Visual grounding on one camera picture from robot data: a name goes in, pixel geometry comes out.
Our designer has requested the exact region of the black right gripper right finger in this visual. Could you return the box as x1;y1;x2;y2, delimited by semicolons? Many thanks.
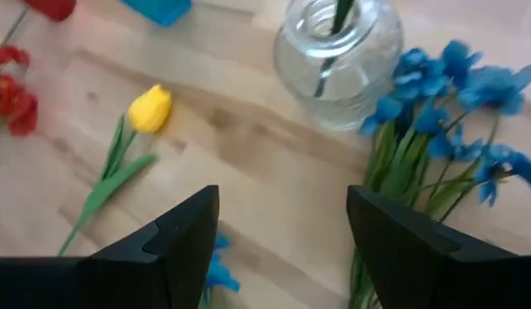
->
346;185;531;309

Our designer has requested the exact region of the turquoise glass vase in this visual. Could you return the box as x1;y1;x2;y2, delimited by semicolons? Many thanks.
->
118;0;193;28

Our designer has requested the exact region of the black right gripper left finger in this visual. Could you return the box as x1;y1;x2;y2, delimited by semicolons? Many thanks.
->
0;185;220;309

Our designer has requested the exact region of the clear glass vase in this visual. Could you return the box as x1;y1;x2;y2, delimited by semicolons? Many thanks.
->
272;0;405;132

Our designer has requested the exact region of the yellow artificial tulip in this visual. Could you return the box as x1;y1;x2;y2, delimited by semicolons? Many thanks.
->
57;83;173;258

